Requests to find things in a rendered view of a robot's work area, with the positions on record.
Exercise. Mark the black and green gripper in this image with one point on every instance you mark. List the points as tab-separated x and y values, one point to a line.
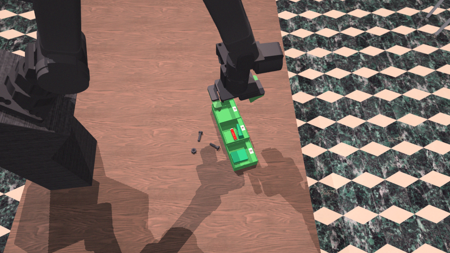
250	88

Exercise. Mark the green 9v battery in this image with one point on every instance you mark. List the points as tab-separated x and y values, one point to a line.
239	132

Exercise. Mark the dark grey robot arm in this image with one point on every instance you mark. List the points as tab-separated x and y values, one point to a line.
32	86

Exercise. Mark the green three-compartment tray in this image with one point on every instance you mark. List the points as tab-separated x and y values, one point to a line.
226	119

